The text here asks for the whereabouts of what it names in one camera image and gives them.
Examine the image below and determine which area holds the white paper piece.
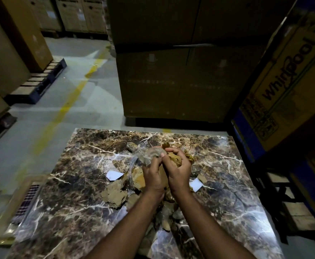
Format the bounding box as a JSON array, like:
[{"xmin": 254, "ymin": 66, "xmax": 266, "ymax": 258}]
[
  {"xmin": 105, "ymin": 170, "xmax": 125, "ymax": 182},
  {"xmin": 189, "ymin": 177, "xmax": 204, "ymax": 193}
]

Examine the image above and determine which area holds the grey wrapped pallet load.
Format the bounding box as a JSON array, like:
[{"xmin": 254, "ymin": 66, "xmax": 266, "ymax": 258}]
[{"xmin": 101, "ymin": 0, "xmax": 117, "ymax": 58}]

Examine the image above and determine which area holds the pile of cardboard and paper scraps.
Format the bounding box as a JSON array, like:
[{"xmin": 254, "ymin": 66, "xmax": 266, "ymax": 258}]
[{"xmin": 101, "ymin": 141, "xmax": 208, "ymax": 232}]

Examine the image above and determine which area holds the dark floor pallet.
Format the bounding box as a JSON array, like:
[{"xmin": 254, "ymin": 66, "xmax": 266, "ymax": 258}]
[{"xmin": 0, "ymin": 113, "xmax": 17, "ymax": 154}]

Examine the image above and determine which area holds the beige background cardboard box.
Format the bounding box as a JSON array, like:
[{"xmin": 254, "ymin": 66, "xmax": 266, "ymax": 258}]
[
  {"xmin": 81, "ymin": 0, "xmax": 107, "ymax": 34},
  {"xmin": 27, "ymin": 0, "xmax": 62, "ymax": 31},
  {"xmin": 55, "ymin": 0, "xmax": 89, "ymax": 33}
]

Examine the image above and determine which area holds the clear plastic film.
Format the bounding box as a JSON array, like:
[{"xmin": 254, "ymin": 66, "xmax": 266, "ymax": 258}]
[{"xmin": 13, "ymin": 196, "xmax": 49, "ymax": 242}]

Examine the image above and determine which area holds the blue pallet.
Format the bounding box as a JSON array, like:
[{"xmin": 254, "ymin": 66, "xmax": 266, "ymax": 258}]
[{"xmin": 4, "ymin": 58, "xmax": 67, "ymax": 105}]

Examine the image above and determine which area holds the wooden pallet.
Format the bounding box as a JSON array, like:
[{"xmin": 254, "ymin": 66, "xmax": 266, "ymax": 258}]
[{"xmin": 265, "ymin": 172, "xmax": 315, "ymax": 232}]

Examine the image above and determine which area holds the marble pattern table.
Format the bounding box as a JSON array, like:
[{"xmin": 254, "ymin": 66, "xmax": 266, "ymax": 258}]
[{"xmin": 5, "ymin": 128, "xmax": 286, "ymax": 259}]

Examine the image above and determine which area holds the clear plastic bag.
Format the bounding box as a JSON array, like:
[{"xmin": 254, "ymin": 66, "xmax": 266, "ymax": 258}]
[{"xmin": 128, "ymin": 145, "xmax": 166, "ymax": 184}]

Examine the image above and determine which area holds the brown cardboard box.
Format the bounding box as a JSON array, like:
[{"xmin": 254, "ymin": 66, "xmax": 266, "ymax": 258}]
[{"xmin": 0, "ymin": 0, "xmax": 53, "ymax": 73}]

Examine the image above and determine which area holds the person's right hand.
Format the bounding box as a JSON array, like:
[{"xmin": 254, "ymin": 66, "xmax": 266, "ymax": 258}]
[{"xmin": 161, "ymin": 147, "xmax": 192, "ymax": 197}]

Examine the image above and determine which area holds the checked cloth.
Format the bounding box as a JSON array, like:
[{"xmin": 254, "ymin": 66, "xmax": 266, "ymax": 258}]
[{"xmin": 11, "ymin": 182, "xmax": 42, "ymax": 226}]

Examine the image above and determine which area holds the person's left forearm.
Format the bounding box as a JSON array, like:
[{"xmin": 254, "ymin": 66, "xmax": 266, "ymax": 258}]
[{"xmin": 85, "ymin": 190, "xmax": 165, "ymax": 259}]

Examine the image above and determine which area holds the person's right forearm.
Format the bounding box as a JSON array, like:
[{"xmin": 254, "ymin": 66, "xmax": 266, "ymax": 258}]
[{"xmin": 175, "ymin": 191, "xmax": 256, "ymax": 259}]

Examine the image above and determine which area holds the large dark cardboard box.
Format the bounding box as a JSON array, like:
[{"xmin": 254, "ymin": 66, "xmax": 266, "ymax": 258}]
[
  {"xmin": 106, "ymin": 0, "xmax": 298, "ymax": 53},
  {"xmin": 115, "ymin": 45, "xmax": 266, "ymax": 123}
]

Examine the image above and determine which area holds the person's left hand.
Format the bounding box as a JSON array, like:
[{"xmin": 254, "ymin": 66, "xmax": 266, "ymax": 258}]
[{"xmin": 142, "ymin": 156, "xmax": 169, "ymax": 199}]

